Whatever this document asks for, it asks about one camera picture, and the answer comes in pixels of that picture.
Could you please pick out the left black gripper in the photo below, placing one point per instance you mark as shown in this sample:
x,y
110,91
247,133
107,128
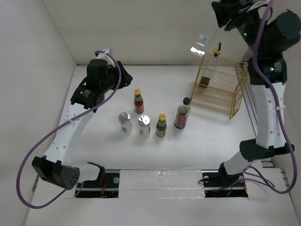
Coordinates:
x,y
125,78

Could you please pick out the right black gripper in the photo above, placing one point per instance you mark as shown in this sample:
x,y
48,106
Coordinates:
x,y
225,11

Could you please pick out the clear liquid glass bottle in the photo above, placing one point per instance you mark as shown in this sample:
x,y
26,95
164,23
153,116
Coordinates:
x,y
208,30

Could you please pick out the red label soy sauce bottle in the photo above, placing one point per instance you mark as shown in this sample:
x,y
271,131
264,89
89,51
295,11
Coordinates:
x,y
183,112

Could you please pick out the dark sauce glass bottle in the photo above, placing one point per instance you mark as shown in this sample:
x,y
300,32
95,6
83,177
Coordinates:
x,y
211,61

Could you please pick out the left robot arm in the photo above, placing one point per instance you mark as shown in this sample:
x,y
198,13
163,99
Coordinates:
x,y
55,165

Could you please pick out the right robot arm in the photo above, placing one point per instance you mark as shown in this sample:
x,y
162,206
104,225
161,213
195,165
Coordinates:
x,y
268,75

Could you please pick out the yellow cap sauce bottle rear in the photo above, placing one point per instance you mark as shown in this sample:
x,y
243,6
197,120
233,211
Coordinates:
x,y
138,101

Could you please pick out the yellow cap sauce bottle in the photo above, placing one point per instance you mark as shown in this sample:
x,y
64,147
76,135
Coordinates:
x,y
161,125
138,101

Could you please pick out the silver lid shaker right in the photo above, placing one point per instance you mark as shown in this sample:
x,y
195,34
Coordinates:
x,y
144,124

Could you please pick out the silver lid shaker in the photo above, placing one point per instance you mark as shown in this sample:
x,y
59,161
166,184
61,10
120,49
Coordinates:
x,y
144,124
125,123

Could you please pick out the silver lid shaker left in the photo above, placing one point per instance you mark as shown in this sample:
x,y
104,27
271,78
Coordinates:
x,y
125,123

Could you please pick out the yellow cap sauce bottle front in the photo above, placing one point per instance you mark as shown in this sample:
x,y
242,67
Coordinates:
x,y
161,125

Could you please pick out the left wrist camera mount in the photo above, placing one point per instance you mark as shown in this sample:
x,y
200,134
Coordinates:
x,y
102,54

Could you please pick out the yellow wire rack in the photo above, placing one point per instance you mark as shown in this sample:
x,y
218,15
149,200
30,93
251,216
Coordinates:
x,y
226,87

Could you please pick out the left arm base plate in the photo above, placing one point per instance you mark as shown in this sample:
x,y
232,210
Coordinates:
x,y
108,188

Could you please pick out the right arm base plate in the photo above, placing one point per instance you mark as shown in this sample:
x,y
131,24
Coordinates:
x,y
215,187

